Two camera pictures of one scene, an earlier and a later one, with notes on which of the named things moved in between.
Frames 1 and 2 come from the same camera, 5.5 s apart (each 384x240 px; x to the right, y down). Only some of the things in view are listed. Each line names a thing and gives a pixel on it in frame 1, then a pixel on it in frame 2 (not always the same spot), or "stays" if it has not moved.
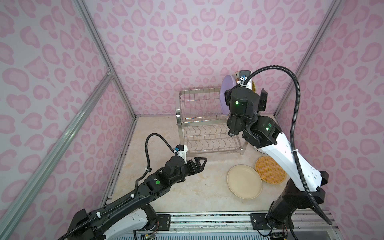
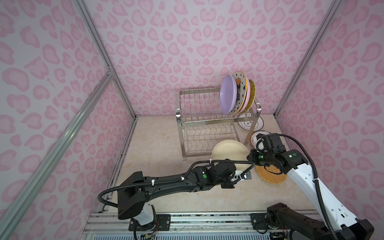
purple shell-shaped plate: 227,82 stays
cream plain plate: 244,182 -> 232,151
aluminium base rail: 237,226 stays
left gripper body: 185,171 -> 227,183
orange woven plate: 270,171 stays
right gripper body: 262,106 -> 256,157
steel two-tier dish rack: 203,124 stays
